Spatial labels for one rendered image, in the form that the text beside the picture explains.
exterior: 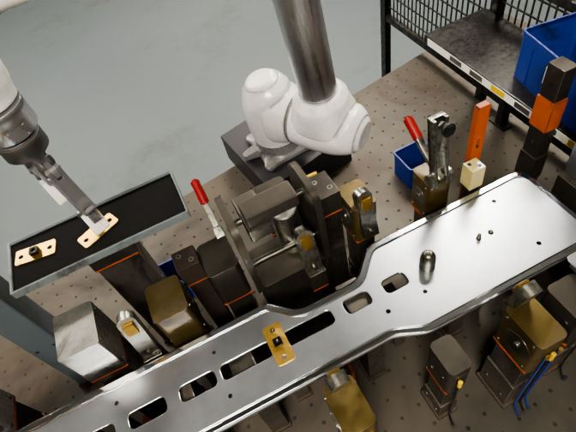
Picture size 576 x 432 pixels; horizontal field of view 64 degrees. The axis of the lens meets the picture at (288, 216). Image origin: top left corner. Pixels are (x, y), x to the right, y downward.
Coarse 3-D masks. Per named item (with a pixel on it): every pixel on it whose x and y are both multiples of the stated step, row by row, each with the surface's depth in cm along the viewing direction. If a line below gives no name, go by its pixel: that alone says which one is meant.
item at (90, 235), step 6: (108, 216) 96; (108, 222) 95; (114, 222) 94; (90, 228) 94; (108, 228) 94; (84, 234) 94; (90, 234) 93; (102, 234) 93; (78, 240) 93; (84, 240) 93; (90, 240) 92; (96, 240) 92; (84, 246) 92; (90, 246) 92
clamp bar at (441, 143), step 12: (432, 120) 89; (444, 120) 89; (432, 132) 90; (444, 132) 87; (432, 144) 92; (444, 144) 93; (432, 156) 94; (444, 156) 96; (432, 168) 97; (444, 168) 98
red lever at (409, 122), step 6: (408, 120) 100; (414, 120) 100; (408, 126) 100; (414, 126) 99; (414, 132) 99; (420, 132) 100; (414, 138) 100; (420, 138) 100; (420, 144) 99; (426, 144) 100; (420, 150) 100; (426, 150) 99; (426, 156) 99; (426, 162) 100; (438, 174) 99; (438, 180) 99
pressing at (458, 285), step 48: (480, 192) 102; (528, 192) 100; (384, 240) 99; (432, 240) 97; (480, 240) 95; (528, 240) 93; (432, 288) 91; (480, 288) 89; (240, 336) 92; (336, 336) 88; (384, 336) 87; (144, 384) 89; (240, 384) 86; (288, 384) 84
